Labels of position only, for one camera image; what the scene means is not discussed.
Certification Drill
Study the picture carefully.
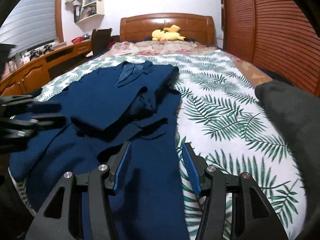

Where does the floral bed quilt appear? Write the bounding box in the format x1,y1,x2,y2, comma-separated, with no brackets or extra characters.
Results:
100,41,272,86

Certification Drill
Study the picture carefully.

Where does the white wall shelf unit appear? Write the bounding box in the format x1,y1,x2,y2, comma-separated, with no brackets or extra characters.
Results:
64,0,106,23

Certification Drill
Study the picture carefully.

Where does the grey window blind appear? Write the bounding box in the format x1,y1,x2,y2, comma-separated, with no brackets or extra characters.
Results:
1,0,56,57

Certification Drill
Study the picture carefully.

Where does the navy blue jacket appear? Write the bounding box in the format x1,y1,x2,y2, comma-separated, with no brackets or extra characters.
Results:
10,61,189,239

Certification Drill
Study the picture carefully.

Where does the dark wooden chair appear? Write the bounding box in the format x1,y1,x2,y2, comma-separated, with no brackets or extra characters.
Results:
91,28,112,56

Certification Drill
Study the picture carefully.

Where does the palm leaf print blanket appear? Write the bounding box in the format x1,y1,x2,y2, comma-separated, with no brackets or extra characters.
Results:
15,48,308,240

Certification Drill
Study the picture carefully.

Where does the yellow plush toy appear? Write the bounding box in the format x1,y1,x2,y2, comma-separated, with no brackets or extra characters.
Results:
151,25,185,41

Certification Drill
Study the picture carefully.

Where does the louvered wooden wardrobe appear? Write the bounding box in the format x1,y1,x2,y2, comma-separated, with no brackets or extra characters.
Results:
223,0,319,96

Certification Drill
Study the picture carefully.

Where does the red plastic basket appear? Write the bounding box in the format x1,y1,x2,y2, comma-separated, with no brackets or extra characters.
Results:
71,36,84,44

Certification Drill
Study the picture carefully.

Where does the dark grey folded garment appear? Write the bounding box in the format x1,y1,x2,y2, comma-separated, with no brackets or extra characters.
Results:
254,79,320,198

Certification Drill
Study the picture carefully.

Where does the wooden bed headboard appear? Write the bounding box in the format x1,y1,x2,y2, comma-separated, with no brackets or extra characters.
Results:
119,13,216,46

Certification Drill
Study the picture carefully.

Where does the long wooden desk cabinet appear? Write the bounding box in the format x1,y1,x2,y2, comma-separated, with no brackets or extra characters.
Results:
0,40,92,96

